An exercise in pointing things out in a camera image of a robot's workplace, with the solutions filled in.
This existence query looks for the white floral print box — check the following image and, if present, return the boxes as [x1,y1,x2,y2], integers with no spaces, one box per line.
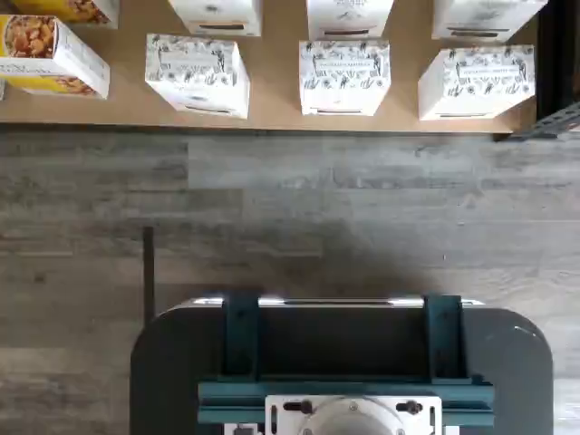
[417,44,537,122]
[431,0,549,44]
[167,0,263,37]
[145,34,251,120]
[298,39,391,117]
[305,0,394,42]

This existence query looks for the yellow granola box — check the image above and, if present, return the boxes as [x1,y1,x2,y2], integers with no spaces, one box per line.
[8,0,120,31]
[0,14,111,100]

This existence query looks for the thin black rod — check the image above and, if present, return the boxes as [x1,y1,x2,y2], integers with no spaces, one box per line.
[142,226,157,321]

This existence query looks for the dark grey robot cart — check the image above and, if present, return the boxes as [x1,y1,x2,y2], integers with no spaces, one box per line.
[130,295,555,435]

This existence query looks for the teal aluminium mounting frame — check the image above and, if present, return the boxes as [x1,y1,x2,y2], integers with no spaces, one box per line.
[198,294,495,435]

